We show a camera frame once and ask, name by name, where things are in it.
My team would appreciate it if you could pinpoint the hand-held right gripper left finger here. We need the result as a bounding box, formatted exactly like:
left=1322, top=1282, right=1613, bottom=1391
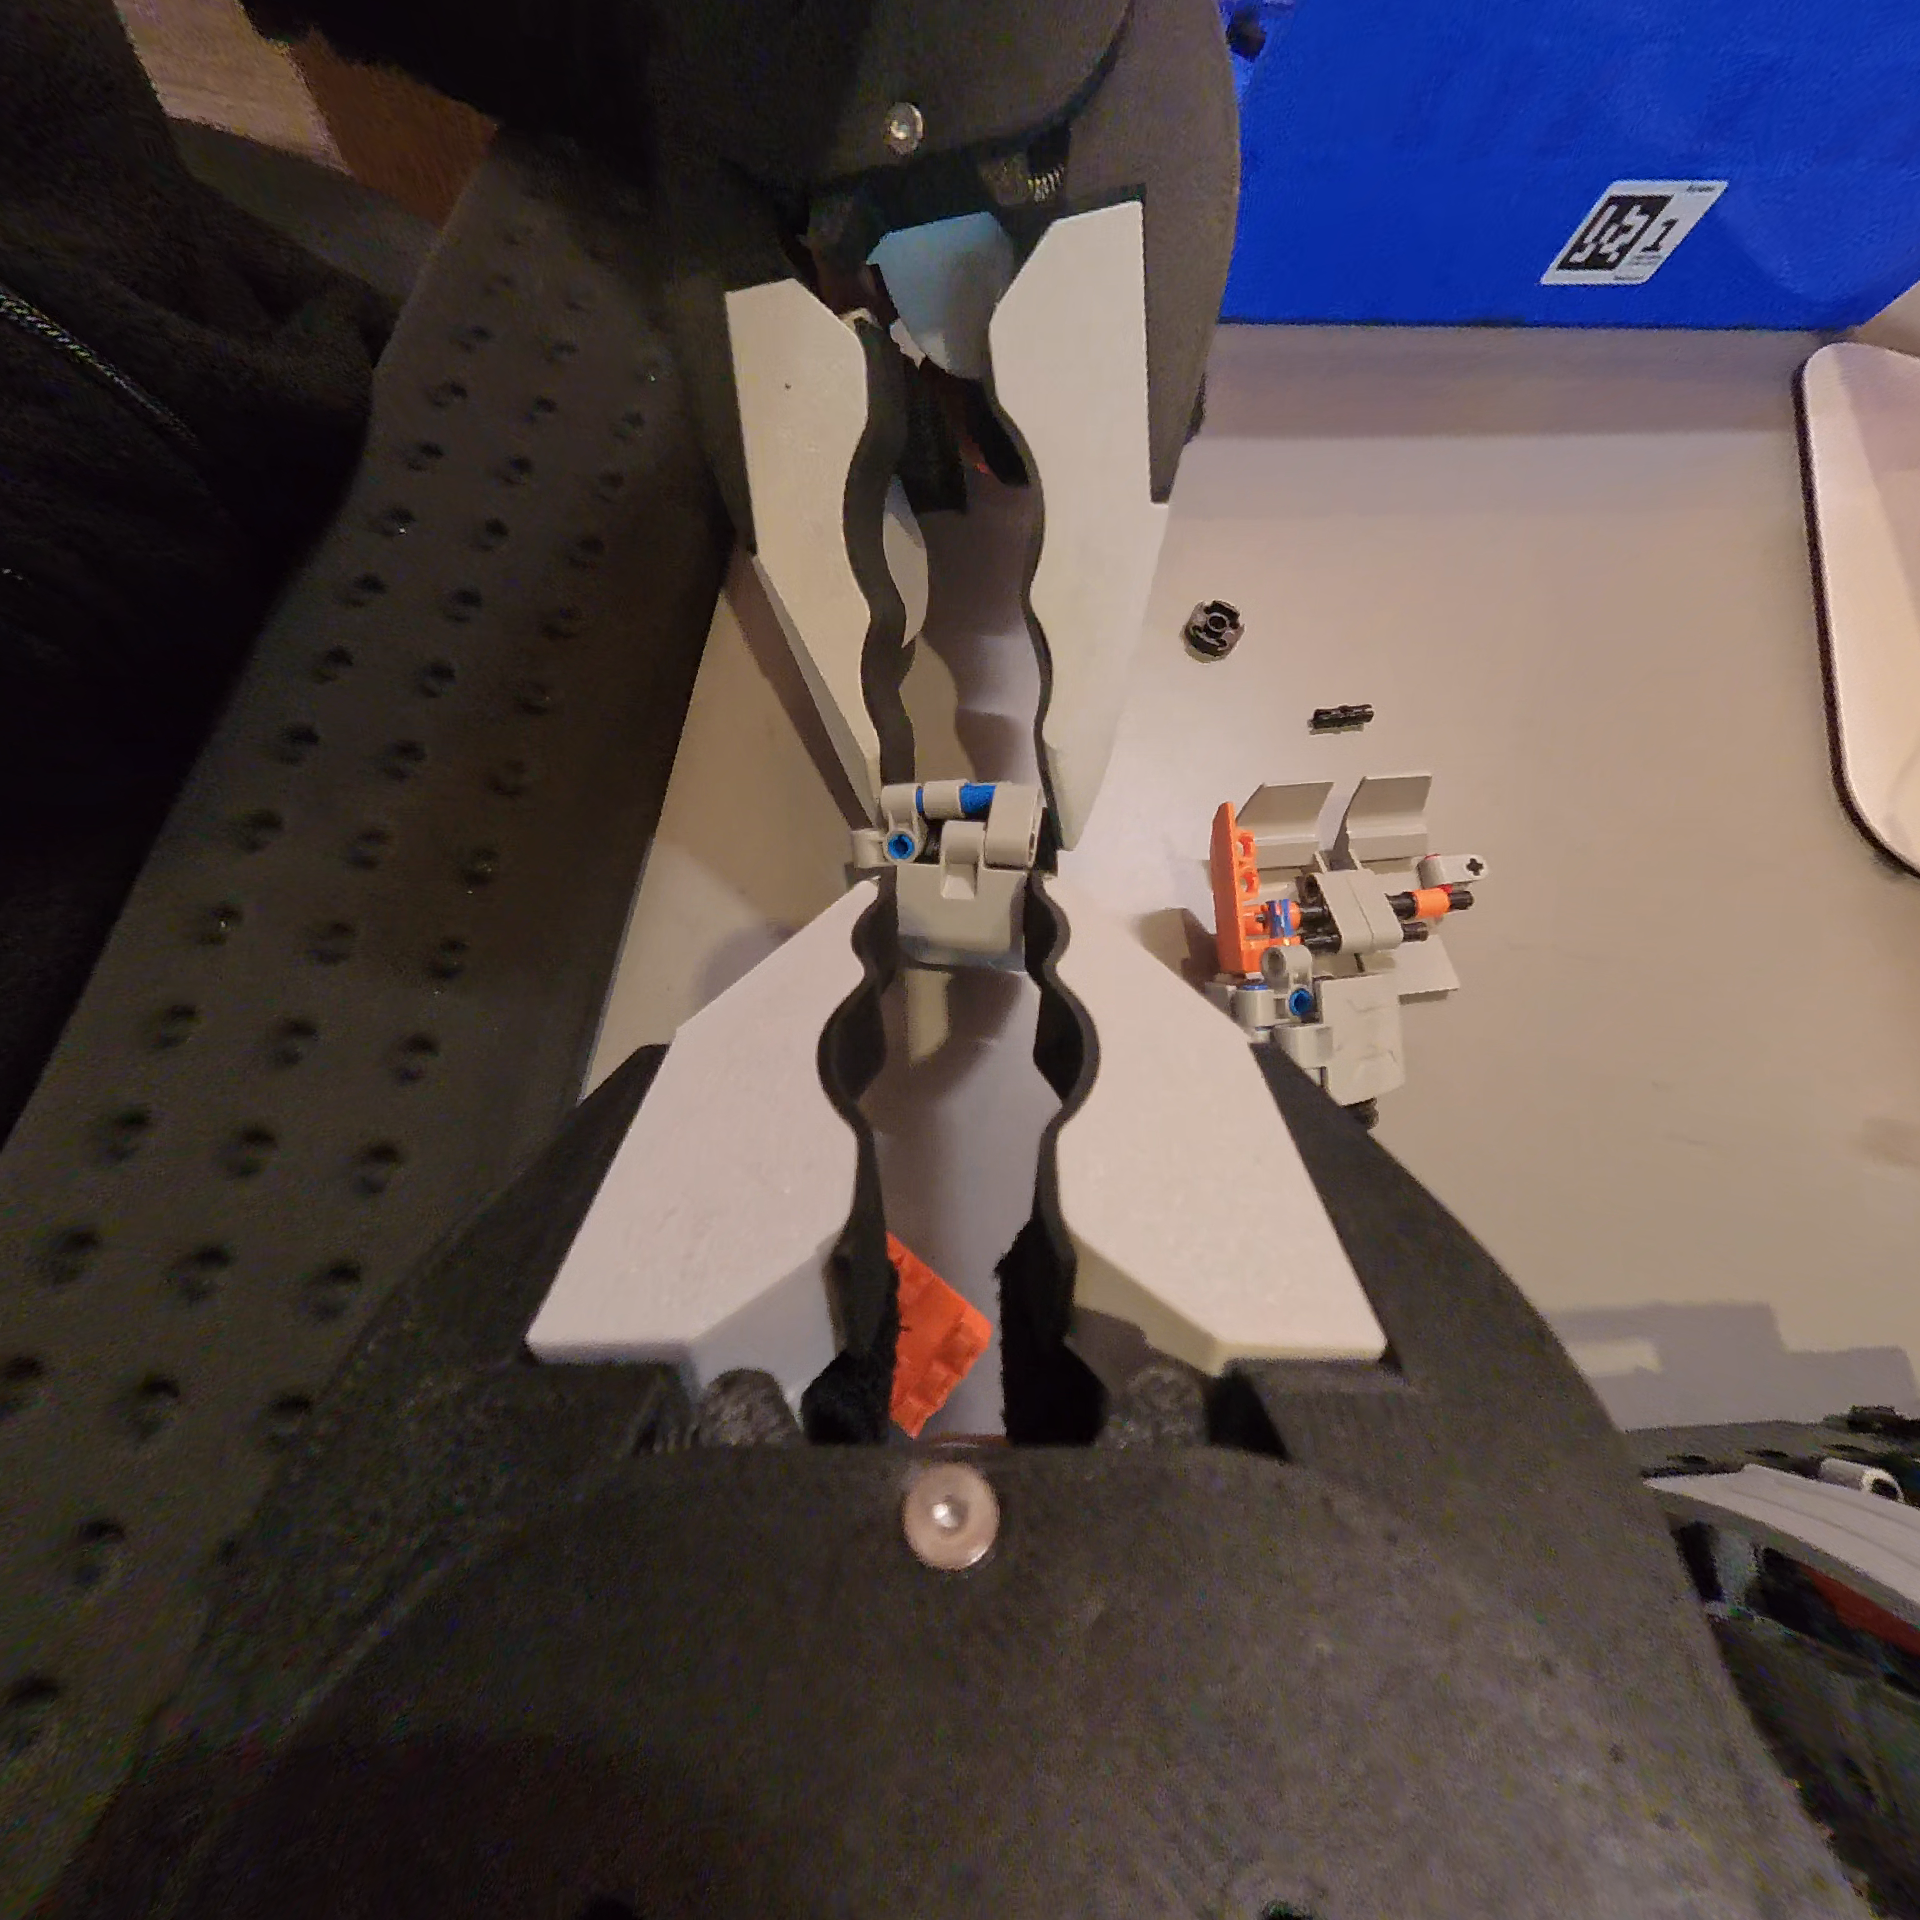
left=526, top=879, right=903, bottom=1368

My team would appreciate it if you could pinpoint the black perforated pad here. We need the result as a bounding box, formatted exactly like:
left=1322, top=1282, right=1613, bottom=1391
left=0, top=151, right=736, bottom=1920

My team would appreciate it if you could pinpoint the blue plastic bin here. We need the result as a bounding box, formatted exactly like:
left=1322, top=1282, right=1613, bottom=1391
left=1212, top=0, right=1920, bottom=336

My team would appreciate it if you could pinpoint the silver monitor stand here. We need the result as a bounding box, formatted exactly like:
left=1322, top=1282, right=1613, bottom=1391
left=1796, top=343, right=1920, bottom=880

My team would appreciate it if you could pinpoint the grey orange toy brick assembly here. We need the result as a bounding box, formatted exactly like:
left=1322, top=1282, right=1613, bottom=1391
left=1207, top=772, right=1488, bottom=1004

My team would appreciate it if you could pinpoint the wooden cabinet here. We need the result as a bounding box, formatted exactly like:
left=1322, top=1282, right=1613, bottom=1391
left=112, top=0, right=504, bottom=226

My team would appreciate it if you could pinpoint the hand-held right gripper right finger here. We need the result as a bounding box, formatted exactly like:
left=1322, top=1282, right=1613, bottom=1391
left=1026, top=879, right=1391, bottom=1375

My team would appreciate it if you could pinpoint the grey orange toy tracked vehicle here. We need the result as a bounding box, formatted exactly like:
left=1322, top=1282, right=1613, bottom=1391
left=1626, top=1401, right=1920, bottom=1802

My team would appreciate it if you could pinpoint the orange translucent toy brick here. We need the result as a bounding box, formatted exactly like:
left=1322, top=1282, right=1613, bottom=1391
left=884, top=1233, right=993, bottom=1432

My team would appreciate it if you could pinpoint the person's black jacket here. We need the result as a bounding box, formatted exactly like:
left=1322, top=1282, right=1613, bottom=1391
left=0, top=0, right=400, bottom=1143

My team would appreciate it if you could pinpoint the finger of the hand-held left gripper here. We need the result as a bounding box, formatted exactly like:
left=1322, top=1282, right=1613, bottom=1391
left=982, top=195, right=1174, bottom=855
left=724, top=280, right=922, bottom=841

